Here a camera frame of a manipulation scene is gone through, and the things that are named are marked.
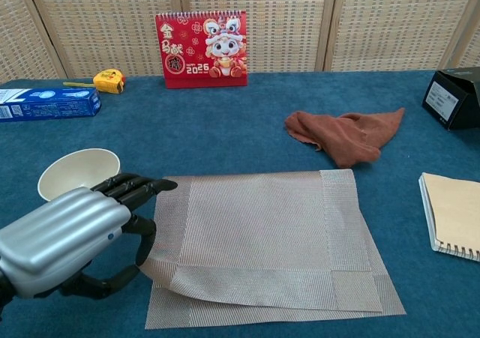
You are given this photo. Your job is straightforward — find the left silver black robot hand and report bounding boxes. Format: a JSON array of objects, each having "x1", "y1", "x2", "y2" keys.
[{"x1": 0, "y1": 172, "x2": 179, "y2": 302}]

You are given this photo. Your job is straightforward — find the cream round bowl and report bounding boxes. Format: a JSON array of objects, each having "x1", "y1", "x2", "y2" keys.
[{"x1": 37, "y1": 148, "x2": 122, "y2": 203}]

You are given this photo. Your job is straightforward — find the gray woven placemat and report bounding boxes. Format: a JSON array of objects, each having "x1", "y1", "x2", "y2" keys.
[{"x1": 144, "y1": 169, "x2": 408, "y2": 331}]

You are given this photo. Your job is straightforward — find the woven bamboo folding screen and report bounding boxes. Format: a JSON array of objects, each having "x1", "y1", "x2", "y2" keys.
[{"x1": 0, "y1": 0, "x2": 480, "y2": 86}]

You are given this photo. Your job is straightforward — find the blue white toothpaste box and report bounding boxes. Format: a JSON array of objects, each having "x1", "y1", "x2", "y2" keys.
[{"x1": 0, "y1": 87, "x2": 102, "y2": 124}]

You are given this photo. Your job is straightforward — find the yellow tape measure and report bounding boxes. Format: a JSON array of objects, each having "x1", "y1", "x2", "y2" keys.
[{"x1": 62, "y1": 69, "x2": 127, "y2": 95}]

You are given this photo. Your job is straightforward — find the blue felt table cover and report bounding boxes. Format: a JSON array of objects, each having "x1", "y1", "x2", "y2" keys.
[{"x1": 0, "y1": 70, "x2": 480, "y2": 338}]

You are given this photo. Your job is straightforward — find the red desk calendar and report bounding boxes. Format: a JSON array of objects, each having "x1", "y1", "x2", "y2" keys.
[{"x1": 154, "y1": 9, "x2": 249, "y2": 90}]

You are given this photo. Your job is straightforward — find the brown crumpled cloth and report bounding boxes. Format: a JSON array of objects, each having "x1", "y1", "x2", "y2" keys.
[{"x1": 284, "y1": 107, "x2": 407, "y2": 169}]

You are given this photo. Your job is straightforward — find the kraft spiral notebook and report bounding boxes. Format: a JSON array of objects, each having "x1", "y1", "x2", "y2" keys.
[{"x1": 418, "y1": 172, "x2": 480, "y2": 262}]

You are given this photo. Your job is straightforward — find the black cardboard box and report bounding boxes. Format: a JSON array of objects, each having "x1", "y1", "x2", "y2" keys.
[{"x1": 421, "y1": 67, "x2": 480, "y2": 131}]

